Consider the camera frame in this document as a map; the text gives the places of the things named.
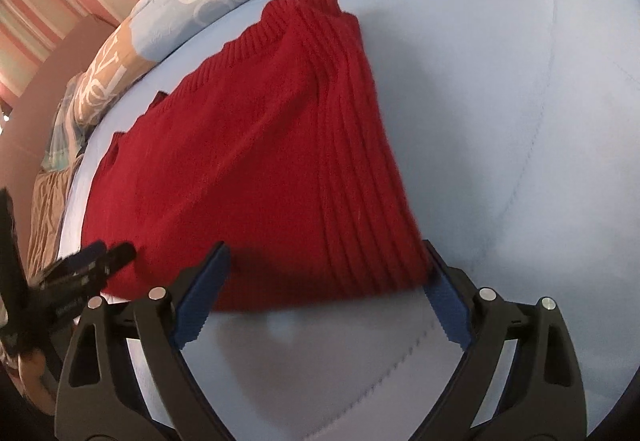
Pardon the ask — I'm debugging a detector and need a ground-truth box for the brown folded cloth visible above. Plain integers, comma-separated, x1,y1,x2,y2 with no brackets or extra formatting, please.
22,168,77,283

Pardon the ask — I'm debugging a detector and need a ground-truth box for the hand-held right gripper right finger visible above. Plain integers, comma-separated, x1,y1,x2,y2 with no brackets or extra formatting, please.
406,241,587,441

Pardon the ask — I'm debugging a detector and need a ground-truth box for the red knitted sweater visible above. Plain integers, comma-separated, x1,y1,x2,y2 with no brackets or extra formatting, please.
80,0,432,314

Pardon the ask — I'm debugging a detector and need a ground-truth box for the brown headboard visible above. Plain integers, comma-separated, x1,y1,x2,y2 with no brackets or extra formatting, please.
0,16,118,202

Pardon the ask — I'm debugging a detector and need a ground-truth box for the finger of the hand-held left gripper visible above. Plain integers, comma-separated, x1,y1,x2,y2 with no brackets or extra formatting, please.
97,242,138,284
35,241,108,289

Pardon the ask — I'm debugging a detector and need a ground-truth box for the plaid pillow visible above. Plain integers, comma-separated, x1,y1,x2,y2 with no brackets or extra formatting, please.
40,73,90,172

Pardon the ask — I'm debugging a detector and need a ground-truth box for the light blue quilted bed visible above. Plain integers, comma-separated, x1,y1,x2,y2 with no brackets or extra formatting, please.
55,0,640,441

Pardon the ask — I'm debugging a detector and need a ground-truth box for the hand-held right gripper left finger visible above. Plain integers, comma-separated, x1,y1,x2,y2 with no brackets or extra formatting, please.
54,241,233,441

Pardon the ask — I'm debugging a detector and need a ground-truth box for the person's left hand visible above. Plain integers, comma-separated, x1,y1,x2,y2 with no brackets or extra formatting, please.
17,351,60,417

